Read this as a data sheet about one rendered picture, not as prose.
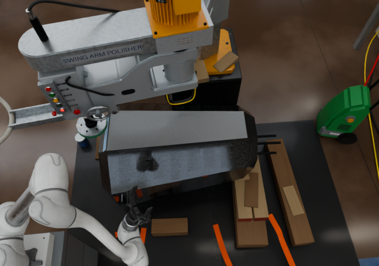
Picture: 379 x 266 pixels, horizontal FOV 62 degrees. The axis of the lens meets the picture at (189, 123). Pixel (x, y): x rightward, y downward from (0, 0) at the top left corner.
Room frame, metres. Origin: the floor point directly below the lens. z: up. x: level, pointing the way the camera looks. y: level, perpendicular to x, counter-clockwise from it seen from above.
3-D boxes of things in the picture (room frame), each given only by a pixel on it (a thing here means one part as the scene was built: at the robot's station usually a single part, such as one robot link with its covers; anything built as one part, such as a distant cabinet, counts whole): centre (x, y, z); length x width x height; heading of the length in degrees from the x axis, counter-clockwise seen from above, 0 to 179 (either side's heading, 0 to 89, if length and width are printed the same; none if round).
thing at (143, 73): (1.24, 0.31, 1.30); 0.74 x 0.23 x 0.49; 102
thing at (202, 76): (1.67, -0.10, 0.81); 0.20 x 0.10 x 0.05; 11
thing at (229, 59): (1.77, -0.32, 0.80); 0.20 x 0.10 x 0.05; 130
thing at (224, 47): (1.93, -0.14, 0.76); 0.49 x 0.49 x 0.05; 3
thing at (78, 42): (1.24, 0.36, 1.62); 0.96 x 0.25 x 0.17; 102
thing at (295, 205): (0.79, -0.86, 0.13); 0.25 x 0.10 x 0.01; 11
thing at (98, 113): (1.08, 0.56, 1.20); 0.15 x 0.10 x 0.15; 102
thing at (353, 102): (1.55, -1.46, 0.43); 0.35 x 0.35 x 0.87; 78
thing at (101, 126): (1.17, 0.70, 0.87); 0.22 x 0.22 x 0.04
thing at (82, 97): (1.19, 0.62, 1.32); 0.36 x 0.22 x 0.45; 102
